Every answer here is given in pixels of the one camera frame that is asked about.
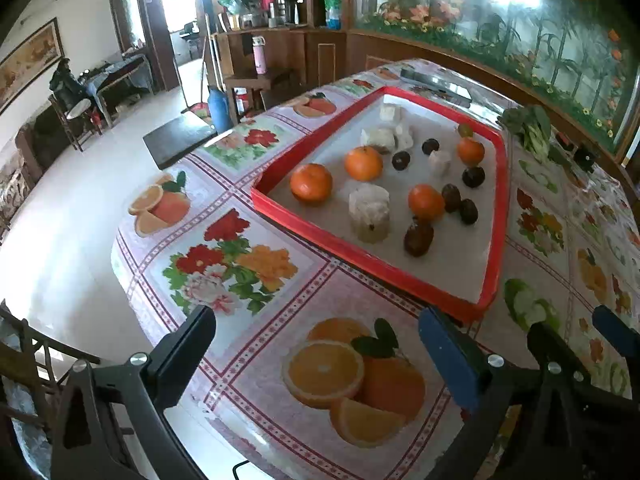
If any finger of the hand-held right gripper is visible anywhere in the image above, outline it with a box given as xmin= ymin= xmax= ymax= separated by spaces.
xmin=592 ymin=305 xmax=640 ymax=366
xmin=527 ymin=323 xmax=601 ymax=401

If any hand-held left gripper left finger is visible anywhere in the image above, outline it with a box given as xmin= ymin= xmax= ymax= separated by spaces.
xmin=50 ymin=304 xmax=217 ymax=480

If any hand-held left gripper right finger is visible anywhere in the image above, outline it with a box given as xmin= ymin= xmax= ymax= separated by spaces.
xmin=418 ymin=305 xmax=576 ymax=480

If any red rimmed white tray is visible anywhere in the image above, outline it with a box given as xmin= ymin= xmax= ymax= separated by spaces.
xmin=250 ymin=85 xmax=511 ymax=325

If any orange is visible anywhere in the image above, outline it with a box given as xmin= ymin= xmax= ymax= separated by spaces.
xmin=344 ymin=145 xmax=385 ymax=183
xmin=290 ymin=162 xmax=334 ymax=206
xmin=407 ymin=183 xmax=447 ymax=224
xmin=456 ymin=136 xmax=486 ymax=167

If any floral printed tablecloth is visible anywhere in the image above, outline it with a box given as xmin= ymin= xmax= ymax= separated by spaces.
xmin=110 ymin=57 xmax=640 ymax=480

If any wooden chair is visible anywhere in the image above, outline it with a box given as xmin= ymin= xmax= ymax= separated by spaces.
xmin=0 ymin=300 xmax=101 ymax=461

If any black stool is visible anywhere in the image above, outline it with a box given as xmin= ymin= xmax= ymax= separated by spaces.
xmin=142 ymin=112 xmax=218 ymax=171

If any leafy green vegetable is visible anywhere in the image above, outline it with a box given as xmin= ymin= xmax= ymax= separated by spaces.
xmin=497 ymin=105 xmax=556 ymax=161

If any blue water jug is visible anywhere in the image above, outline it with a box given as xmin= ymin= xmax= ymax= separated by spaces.
xmin=207 ymin=86 xmax=232 ymax=133

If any small wooden table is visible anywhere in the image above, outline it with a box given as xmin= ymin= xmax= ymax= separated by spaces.
xmin=224 ymin=70 xmax=306 ymax=121

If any table with blue cloth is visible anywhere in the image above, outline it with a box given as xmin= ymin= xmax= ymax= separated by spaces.
xmin=82 ymin=55 xmax=153 ymax=121

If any pink water bottle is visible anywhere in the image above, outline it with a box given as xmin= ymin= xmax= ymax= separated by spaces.
xmin=251 ymin=36 xmax=268 ymax=73

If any floral painted glass panel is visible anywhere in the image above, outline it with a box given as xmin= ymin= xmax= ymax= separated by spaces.
xmin=350 ymin=0 xmax=640 ymax=151

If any black thermos jug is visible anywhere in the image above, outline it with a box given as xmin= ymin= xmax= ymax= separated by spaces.
xmin=274 ymin=0 xmax=301 ymax=26

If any framed wall painting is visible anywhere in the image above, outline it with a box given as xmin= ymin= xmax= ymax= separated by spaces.
xmin=0 ymin=17 xmax=66 ymax=113

